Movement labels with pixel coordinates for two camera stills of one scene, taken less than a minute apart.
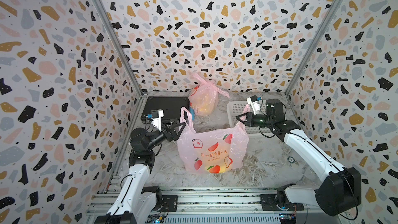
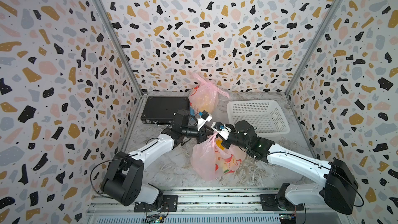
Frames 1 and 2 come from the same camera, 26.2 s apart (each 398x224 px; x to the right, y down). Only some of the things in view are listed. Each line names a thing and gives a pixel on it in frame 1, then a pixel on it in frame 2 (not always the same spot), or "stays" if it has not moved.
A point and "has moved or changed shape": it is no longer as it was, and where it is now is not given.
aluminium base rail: x=212 y=205 stays
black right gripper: x=250 y=120 → x=225 y=144
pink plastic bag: x=203 y=97 stays
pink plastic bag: x=214 y=151 has moved or changed shape
